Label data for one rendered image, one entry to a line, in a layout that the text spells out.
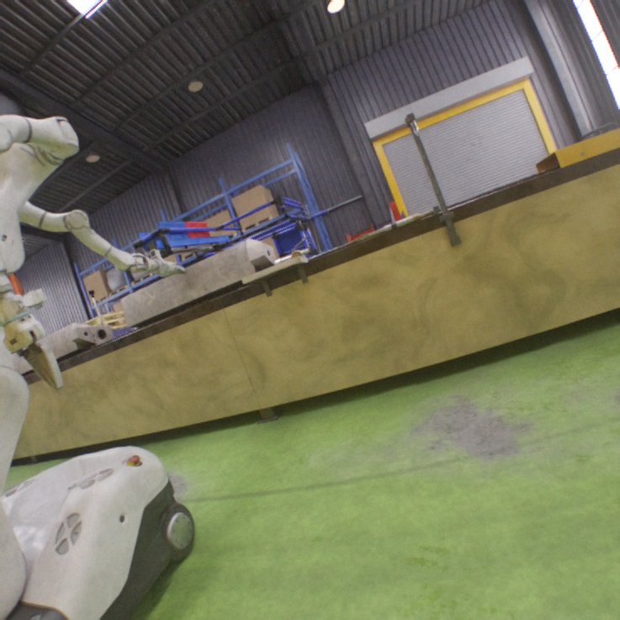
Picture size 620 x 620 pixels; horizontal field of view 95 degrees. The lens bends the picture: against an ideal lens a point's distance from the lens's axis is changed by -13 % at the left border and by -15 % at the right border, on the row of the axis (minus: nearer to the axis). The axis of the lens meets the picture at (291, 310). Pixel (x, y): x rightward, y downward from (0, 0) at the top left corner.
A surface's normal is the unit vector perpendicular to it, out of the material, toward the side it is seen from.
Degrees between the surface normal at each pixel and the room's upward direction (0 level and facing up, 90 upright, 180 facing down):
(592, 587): 0
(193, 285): 80
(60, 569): 38
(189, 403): 90
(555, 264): 90
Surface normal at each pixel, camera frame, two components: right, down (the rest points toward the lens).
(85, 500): -0.43, -0.65
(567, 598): -0.34, -0.94
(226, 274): -0.33, -0.01
